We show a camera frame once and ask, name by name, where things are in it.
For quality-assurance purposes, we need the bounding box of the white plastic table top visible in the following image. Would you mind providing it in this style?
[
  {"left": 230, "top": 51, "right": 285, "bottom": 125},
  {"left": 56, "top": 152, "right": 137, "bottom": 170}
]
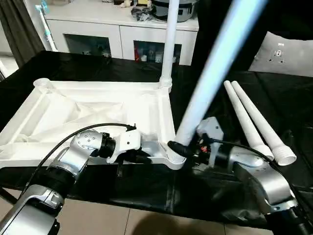
[{"left": 0, "top": 77, "right": 188, "bottom": 172}]

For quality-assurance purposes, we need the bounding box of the white plastic table leg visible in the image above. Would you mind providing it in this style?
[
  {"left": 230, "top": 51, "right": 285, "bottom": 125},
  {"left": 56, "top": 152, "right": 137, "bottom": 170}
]
[
  {"left": 166, "top": 0, "right": 267, "bottom": 169},
  {"left": 158, "top": 0, "right": 180, "bottom": 94},
  {"left": 224, "top": 80, "right": 274, "bottom": 161},
  {"left": 231, "top": 80, "right": 297, "bottom": 166}
]

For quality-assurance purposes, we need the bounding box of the black floor mat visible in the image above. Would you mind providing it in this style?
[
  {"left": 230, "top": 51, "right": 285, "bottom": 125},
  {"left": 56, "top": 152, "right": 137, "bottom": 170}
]
[{"left": 0, "top": 50, "right": 313, "bottom": 226}]

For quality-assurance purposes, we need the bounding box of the black metal stand leg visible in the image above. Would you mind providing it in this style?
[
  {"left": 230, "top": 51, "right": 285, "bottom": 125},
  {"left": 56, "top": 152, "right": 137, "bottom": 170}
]
[{"left": 0, "top": 187, "right": 18, "bottom": 205}]

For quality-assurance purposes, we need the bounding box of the grey printed cushion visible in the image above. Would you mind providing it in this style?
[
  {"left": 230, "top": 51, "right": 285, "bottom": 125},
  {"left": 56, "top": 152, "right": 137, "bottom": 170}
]
[{"left": 248, "top": 31, "right": 313, "bottom": 77}]

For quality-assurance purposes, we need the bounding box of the white glass-door cabinet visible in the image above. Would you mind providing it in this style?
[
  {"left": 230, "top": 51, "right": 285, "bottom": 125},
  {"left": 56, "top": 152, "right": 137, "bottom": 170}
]
[{"left": 45, "top": 4, "right": 200, "bottom": 67}]

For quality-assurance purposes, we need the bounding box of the grey round bag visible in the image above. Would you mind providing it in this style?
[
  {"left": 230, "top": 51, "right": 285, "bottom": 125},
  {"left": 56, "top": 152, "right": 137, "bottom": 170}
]
[{"left": 151, "top": 0, "right": 196, "bottom": 23}]

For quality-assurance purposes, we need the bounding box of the white teal slim pole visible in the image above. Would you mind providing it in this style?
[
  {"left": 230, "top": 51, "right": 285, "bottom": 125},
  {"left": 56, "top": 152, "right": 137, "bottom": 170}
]
[{"left": 36, "top": 0, "right": 58, "bottom": 52}]

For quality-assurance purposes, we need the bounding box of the grey curtain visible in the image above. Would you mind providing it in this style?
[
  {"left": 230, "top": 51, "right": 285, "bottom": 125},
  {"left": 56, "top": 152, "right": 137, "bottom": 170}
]
[{"left": 0, "top": 0, "right": 48, "bottom": 67}]

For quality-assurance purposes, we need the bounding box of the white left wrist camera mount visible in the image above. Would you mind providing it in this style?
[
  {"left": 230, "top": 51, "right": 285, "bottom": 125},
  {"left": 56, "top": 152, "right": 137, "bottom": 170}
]
[{"left": 106, "top": 129, "right": 142, "bottom": 165}]

